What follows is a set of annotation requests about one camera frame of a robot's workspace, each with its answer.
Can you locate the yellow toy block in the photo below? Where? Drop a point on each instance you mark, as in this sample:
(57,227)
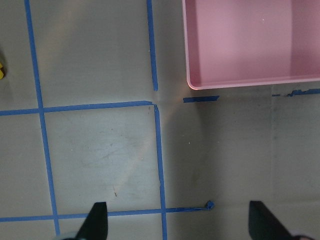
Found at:
(1,72)

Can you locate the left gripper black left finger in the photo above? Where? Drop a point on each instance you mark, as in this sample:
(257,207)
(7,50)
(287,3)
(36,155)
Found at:
(95,226)

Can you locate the pink plastic box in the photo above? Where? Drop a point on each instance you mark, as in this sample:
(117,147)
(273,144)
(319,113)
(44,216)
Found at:
(240,43)

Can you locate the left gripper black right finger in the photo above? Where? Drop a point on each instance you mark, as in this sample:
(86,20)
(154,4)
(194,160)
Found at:
(263,225)

